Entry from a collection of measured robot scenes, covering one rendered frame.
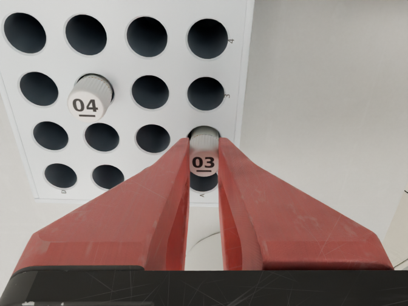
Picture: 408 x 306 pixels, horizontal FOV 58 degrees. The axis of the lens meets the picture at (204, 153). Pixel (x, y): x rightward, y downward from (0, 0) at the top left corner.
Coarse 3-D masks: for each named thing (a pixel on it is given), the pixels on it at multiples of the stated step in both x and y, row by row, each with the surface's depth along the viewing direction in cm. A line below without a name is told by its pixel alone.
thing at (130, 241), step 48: (144, 192) 7; (48, 240) 5; (96, 240) 5; (144, 240) 5; (48, 288) 5; (96, 288) 5; (144, 288) 5; (192, 288) 5; (240, 288) 5; (288, 288) 5; (336, 288) 5; (384, 288) 5
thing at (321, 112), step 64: (256, 0) 14; (320, 0) 14; (384, 0) 14; (256, 64) 16; (320, 64) 16; (384, 64) 16; (0, 128) 18; (256, 128) 18; (320, 128) 18; (384, 128) 18; (0, 192) 20; (320, 192) 20; (384, 192) 20; (0, 256) 23
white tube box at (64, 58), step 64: (0, 0) 11; (64, 0) 11; (128, 0) 11; (192, 0) 11; (0, 64) 12; (64, 64) 12; (128, 64) 12; (192, 64) 12; (64, 128) 13; (128, 128) 13; (192, 128) 13; (64, 192) 15; (192, 192) 15
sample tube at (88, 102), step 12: (84, 84) 12; (96, 84) 12; (108, 84) 12; (72, 96) 11; (84, 96) 11; (96, 96) 11; (108, 96) 12; (72, 108) 12; (84, 108) 12; (96, 108) 12; (84, 120) 12; (96, 120) 12
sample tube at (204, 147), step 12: (192, 132) 14; (204, 132) 13; (216, 132) 14; (192, 144) 13; (204, 144) 13; (216, 144) 13; (192, 156) 13; (204, 156) 13; (216, 156) 13; (192, 168) 13; (204, 168) 13; (216, 168) 13
